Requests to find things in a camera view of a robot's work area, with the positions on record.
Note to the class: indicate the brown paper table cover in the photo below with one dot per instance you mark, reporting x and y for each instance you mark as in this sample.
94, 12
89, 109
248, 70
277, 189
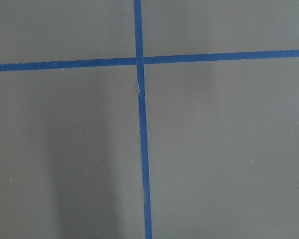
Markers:
223, 136

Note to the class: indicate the blue tape vertical strip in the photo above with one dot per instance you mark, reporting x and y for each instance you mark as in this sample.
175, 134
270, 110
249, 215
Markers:
140, 63

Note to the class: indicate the blue tape horizontal strip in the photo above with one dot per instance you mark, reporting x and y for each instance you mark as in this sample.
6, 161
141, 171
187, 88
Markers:
148, 60

